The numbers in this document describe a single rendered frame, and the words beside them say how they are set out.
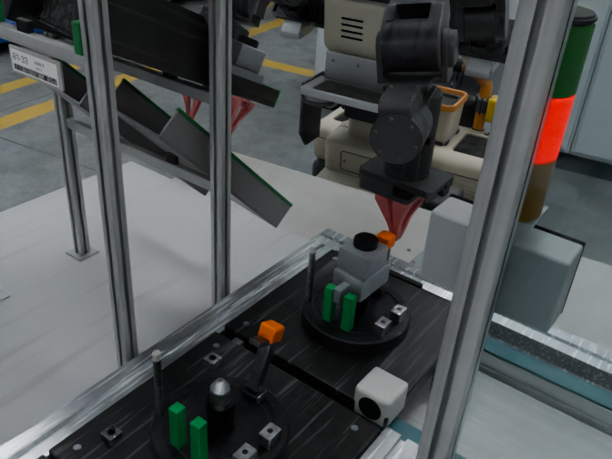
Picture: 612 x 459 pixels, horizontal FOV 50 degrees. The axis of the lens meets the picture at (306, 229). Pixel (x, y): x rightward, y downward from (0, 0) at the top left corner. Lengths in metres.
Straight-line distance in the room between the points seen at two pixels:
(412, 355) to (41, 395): 0.48
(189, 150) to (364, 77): 0.70
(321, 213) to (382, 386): 0.63
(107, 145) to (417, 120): 0.32
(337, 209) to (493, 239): 0.84
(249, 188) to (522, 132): 0.53
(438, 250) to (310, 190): 0.84
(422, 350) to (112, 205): 0.41
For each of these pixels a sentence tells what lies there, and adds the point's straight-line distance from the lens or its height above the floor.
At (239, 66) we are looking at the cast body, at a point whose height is 1.24.
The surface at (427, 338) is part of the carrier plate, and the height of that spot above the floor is 0.97.
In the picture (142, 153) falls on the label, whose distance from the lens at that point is 0.95.
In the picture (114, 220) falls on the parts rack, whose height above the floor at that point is 1.14.
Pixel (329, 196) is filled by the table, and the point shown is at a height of 0.86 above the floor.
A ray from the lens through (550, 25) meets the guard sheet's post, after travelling 0.46.
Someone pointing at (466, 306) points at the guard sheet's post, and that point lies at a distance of 0.57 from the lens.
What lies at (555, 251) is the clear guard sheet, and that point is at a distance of 0.52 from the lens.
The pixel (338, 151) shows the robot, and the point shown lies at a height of 0.86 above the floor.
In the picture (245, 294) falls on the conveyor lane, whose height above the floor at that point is 0.96.
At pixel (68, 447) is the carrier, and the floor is 0.97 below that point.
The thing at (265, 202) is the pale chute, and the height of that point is 1.04.
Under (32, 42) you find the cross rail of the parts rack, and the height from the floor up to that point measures 1.31.
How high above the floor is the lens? 1.51
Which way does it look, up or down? 31 degrees down
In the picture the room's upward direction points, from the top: 4 degrees clockwise
